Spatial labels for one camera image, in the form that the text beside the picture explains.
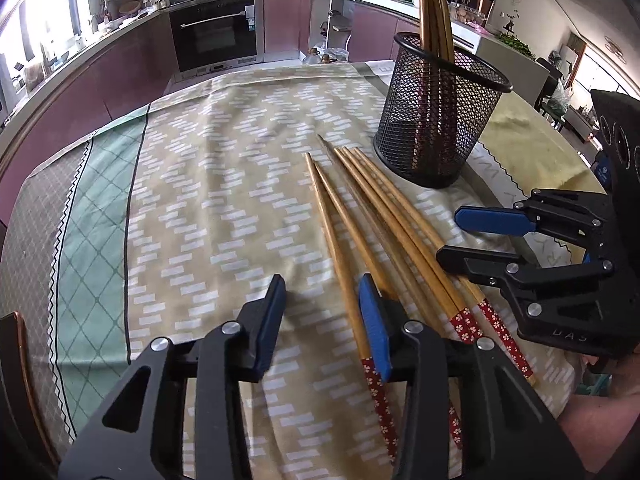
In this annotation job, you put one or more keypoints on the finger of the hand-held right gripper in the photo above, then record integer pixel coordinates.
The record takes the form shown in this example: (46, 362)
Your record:
(492, 221)
(465, 260)

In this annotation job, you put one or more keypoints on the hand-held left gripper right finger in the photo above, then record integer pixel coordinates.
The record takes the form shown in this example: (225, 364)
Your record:
(375, 330)

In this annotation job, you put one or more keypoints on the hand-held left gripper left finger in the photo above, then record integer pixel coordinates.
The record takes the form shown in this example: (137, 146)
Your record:
(270, 330)

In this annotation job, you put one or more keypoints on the bunch of wooden chopsticks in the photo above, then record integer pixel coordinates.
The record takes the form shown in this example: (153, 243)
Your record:
(407, 240)

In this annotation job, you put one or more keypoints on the black mesh utensil holder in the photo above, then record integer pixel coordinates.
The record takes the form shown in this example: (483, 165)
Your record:
(435, 125)

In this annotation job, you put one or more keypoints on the red-tipped wooden chopstick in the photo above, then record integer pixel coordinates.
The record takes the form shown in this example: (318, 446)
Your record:
(439, 10)
(447, 40)
(425, 5)

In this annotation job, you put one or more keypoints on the person's right forearm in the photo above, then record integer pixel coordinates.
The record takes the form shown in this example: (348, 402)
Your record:
(600, 425)

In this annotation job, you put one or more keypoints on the white plastic bag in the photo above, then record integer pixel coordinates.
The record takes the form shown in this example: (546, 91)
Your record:
(560, 97)

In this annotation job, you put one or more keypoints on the white kitchen countertop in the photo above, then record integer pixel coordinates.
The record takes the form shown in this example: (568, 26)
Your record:
(515, 80)

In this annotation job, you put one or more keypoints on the beige green patterned tablecloth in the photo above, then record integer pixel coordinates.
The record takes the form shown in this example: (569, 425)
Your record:
(225, 185)

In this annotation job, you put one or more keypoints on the green vegetables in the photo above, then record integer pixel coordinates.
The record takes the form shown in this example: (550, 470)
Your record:
(517, 45)

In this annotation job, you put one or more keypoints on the clear food jar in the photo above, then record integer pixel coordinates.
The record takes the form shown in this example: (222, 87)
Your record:
(467, 14)

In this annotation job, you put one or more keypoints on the brown tumbler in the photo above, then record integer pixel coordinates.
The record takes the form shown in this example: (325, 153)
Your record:
(484, 7)

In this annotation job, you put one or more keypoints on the pink base cabinets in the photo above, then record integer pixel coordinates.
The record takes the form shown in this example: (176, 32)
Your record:
(282, 22)
(375, 30)
(100, 85)

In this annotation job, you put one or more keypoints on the cooking oil bottle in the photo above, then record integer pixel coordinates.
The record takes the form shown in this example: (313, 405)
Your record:
(314, 55)

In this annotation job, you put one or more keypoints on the small trash bin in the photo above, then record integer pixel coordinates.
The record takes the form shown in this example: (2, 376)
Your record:
(335, 35)

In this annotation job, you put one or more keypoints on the black built-in oven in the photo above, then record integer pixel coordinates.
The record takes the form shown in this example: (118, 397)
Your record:
(215, 35)

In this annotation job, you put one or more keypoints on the kitchen window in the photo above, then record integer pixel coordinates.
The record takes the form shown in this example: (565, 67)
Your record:
(50, 5)

